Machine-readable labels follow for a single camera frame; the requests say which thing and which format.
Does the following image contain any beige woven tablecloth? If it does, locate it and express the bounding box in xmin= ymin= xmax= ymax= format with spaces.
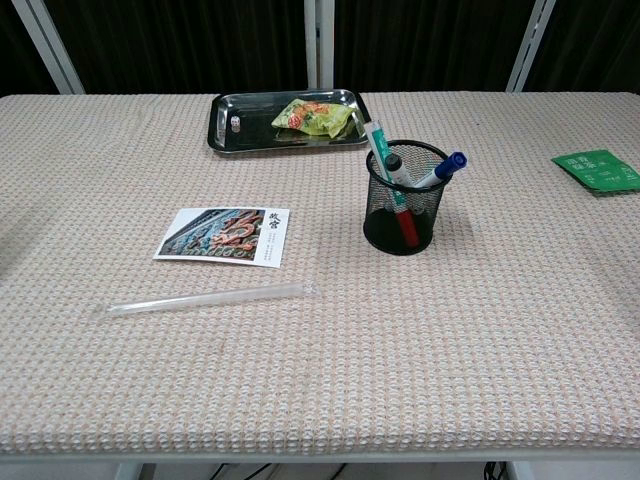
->
xmin=0 ymin=91 xmax=640 ymax=455

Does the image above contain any green yellow snack packet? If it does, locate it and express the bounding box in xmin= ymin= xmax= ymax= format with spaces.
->
xmin=270 ymin=96 xmax=355 ymax=141

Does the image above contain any white slotted frame post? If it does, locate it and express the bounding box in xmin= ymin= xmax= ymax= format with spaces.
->
xmin=505 ymin=0 xmax=557 ymax=94

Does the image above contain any postcard with dragon picture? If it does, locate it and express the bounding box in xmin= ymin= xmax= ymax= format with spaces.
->
xmin=152 ymin=207 xmax=291 ymax=268

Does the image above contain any white marker with green label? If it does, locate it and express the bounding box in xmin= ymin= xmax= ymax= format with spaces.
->
xmin=363 ymin=120 xmax=408 ymax=212

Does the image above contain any black mesh pen holder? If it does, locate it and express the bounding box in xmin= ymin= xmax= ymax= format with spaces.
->
xmin=362 ymin=139 xmax=449 ymax=257

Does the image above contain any white marker with blue cap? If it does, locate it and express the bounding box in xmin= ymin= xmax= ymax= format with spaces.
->
xmin=412 ymin=151 xmax=469 ymax=190

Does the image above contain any green tea packet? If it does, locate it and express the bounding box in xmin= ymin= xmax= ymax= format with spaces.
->
xmin=550 ymin=149 xmax=640 ymax=194

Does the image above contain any clear wrapped drinking straw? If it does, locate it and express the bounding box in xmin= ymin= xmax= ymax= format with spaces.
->
xmin=94 ymin=282 xmax=321 ymax=319

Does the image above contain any white metal frame post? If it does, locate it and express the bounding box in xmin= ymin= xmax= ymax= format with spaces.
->
xmin=9 ymin=0 xmax=86 ymax=96
xmin=303 ymin=0 xmax=336 ymax=92

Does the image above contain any stainless steel tray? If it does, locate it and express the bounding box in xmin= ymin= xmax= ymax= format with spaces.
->
xmin=207 ymin=89 xmax=372 ymax=155

